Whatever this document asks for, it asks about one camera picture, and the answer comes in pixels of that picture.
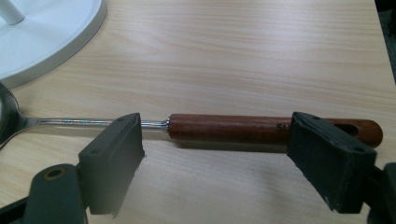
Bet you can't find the white round lamp base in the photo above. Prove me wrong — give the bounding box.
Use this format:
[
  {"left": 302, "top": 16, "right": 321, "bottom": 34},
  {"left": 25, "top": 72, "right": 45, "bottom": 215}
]
[{"left": 0, "top": 0, "right": 108, "bottom": 90}]

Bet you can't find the wooden handled metal ladle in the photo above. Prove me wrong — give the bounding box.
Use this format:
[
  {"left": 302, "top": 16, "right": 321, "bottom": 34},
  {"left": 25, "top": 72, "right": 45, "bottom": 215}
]
[{"left": 0, "top": 81, "right": 384, "bottom": 151}]

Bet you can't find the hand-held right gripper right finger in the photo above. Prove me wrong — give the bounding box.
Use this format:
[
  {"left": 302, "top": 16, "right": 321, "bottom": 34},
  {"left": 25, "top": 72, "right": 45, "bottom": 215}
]
[{"left": 286, "top": 111, "right": 378, "bottom": 215}]

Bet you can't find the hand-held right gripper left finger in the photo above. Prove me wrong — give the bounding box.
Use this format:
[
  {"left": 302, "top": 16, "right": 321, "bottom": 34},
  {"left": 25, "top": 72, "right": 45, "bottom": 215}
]
[{"left": 78, "top": 112, "right": 147, "bottom": 217}]

